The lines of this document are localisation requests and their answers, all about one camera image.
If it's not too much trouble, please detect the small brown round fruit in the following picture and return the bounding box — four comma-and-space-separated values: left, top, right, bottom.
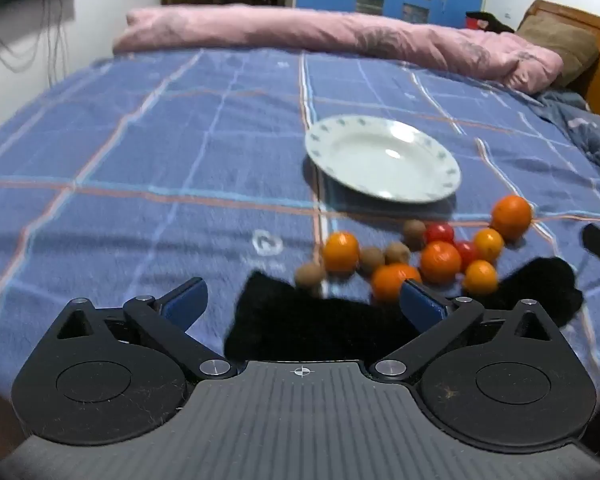
294, 263, 326, 291
358, 246, 386, 276
402, 219, 427, 251
383, 242, 411, 266

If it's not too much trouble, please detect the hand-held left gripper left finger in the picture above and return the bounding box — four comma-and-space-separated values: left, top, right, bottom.
47, 276, 239, 381

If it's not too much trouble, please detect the blue plaid bed sheet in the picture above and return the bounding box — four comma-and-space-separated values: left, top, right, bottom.
0, 47, 600, 403

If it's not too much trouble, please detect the orange tangerine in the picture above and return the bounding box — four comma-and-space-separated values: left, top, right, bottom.
322, 231, 361, 274
419, 241, 463, 285
370, 263, 424, 304

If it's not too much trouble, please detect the small yellow-orange citrus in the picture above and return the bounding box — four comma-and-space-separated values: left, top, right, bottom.
462, 259, 500, 295
473, 228, 505, 264

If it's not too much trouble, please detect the red and black garment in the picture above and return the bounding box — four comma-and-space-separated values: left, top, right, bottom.
464, 9, 517, 34

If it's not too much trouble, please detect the black television cable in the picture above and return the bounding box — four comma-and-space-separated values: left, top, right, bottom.
0, 2, 49, 75
46, 0, 77, 88

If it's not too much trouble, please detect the pink floral quilt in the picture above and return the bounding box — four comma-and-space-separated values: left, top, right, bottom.
112, 3, 564, 94

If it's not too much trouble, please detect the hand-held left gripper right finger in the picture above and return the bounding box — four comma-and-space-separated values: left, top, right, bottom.
369, 279, 555, 382

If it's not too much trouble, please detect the large orange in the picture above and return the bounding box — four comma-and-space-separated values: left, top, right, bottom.
490, 195, 534, 240

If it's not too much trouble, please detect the grey-blue blanket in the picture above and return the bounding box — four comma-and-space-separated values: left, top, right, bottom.
534, 89, 600, 187

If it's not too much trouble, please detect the red cherry tomato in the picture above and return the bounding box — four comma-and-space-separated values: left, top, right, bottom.
424, 223, 455, 245
455, 240, 481, 271

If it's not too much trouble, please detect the white floral rim plate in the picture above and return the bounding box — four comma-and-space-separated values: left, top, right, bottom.
304, 114, 462, 204

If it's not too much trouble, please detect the brown pillow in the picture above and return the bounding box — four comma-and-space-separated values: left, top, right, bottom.
516, 12, 600, 89

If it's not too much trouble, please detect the black fuzzy cloth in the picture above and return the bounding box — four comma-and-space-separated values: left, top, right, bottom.
223, 256, 584, 362

